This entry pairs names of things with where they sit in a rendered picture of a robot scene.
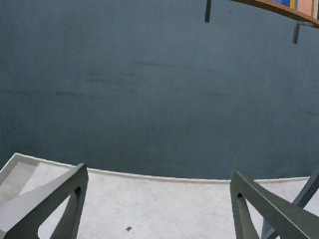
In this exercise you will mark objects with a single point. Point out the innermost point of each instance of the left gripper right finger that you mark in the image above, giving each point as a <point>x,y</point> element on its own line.
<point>287,219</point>

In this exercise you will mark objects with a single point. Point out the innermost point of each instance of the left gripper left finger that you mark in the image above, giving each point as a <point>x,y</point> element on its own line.
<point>21,216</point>

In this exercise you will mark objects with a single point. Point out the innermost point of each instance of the dark grey metal rack frame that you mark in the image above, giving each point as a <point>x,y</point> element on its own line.
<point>304,196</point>

